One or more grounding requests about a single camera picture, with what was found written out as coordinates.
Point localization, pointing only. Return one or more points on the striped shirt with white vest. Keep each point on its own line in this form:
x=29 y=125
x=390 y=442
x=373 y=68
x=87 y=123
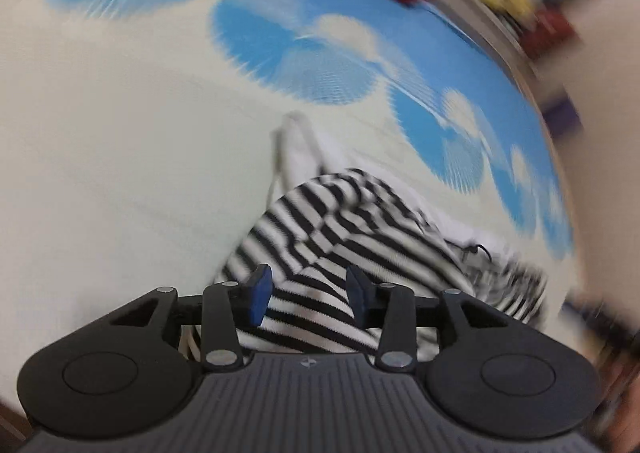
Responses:
x=320 y=223

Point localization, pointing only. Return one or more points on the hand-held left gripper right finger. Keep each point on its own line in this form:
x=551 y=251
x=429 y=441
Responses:
x=356 y=295

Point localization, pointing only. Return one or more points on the red cushion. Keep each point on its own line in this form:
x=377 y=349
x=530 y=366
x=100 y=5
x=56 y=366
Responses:
x=550 y=33

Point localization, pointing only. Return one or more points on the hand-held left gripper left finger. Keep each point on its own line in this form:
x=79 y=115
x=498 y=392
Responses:
x=260 y=295

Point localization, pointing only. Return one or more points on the blue and white bed sheet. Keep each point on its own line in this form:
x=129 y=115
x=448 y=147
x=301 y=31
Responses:
x=125 y=158

